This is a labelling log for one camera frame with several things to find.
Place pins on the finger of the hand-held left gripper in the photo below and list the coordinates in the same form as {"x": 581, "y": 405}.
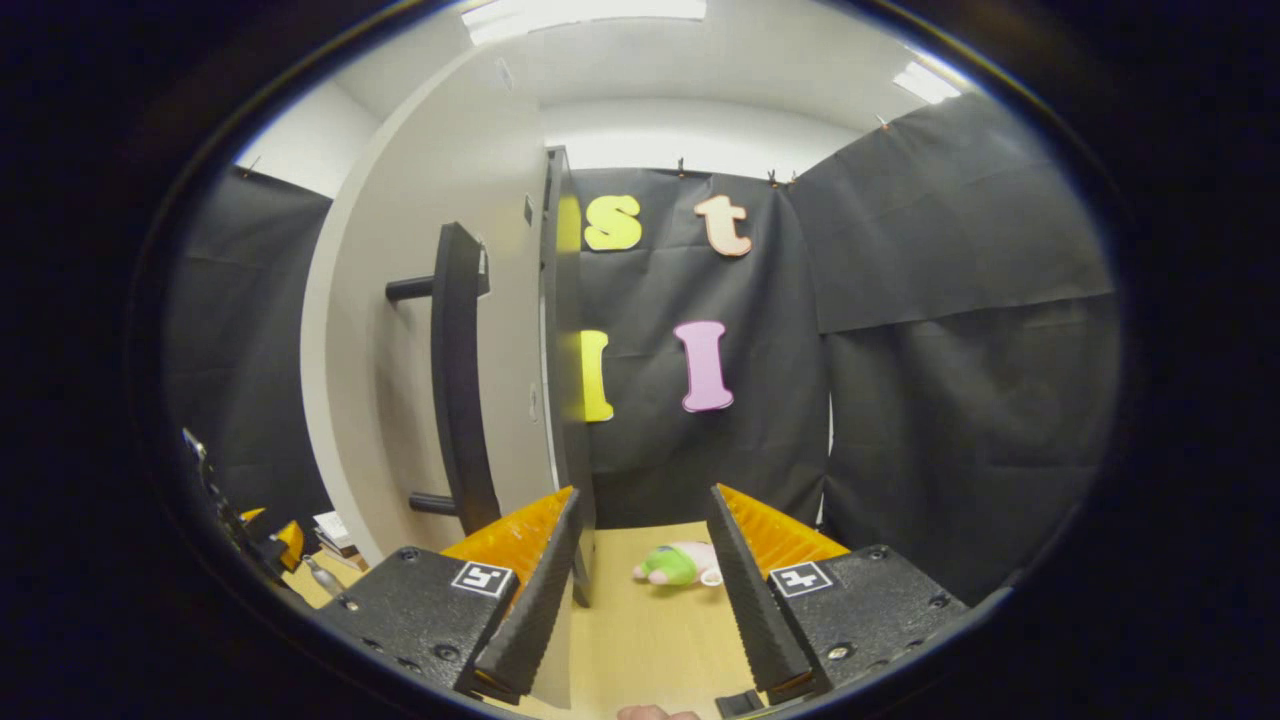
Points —
{"x": 290, "y": 545}
{"x": 252, "y": 515}

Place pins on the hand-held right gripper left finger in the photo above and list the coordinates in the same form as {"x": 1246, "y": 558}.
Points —
{"x": 540, "y": 600}

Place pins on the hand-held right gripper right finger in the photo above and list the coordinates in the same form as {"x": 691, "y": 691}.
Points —
{"x": 750, "y": 600}

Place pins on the grey bottle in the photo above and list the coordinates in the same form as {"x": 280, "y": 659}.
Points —
{"x": 323, "y": 578}

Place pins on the beige cabinet door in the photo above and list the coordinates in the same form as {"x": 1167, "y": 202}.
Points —
{"x": 380, "y": 400}

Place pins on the green pink plush toy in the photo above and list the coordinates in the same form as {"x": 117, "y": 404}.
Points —
{"x": 675, "y": 565}

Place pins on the black backdrop cloth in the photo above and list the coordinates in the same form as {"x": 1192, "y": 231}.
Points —
{"x": 950, "y": 420}

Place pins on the large ceiling light panel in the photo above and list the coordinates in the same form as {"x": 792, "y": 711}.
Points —
{"x": 585, "y": 18}

